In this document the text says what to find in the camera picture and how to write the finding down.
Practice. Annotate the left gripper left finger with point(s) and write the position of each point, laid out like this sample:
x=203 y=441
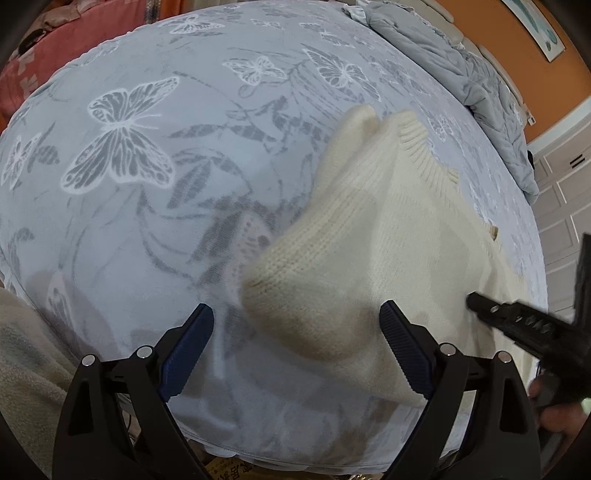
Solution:
x=115 y=422

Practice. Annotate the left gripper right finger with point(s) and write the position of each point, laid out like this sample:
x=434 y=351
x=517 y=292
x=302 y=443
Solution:
x=477 y=423

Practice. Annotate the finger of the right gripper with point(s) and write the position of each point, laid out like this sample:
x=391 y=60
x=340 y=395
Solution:
x=535 y=331

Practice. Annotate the cream knit cardigan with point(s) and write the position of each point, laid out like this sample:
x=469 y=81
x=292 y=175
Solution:
x=386 y=221

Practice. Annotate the person's right hand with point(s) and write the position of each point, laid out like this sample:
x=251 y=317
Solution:
x=566 y=419

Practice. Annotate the beige fleece garment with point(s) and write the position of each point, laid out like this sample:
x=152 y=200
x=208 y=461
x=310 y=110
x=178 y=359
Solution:
x=36 y=371

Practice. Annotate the white wardrobe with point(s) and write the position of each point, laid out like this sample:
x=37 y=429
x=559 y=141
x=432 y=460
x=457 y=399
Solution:
x=562 y=211

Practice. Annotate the blue butterfly bedspread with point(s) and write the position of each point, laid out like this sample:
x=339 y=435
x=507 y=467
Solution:
x=138 y=181

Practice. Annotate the grey quilted duvet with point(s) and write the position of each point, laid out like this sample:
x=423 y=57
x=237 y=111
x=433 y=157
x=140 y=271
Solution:
x=470 y=78

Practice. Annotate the pink floral blanket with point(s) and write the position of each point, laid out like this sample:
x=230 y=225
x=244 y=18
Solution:
x=65 y=31

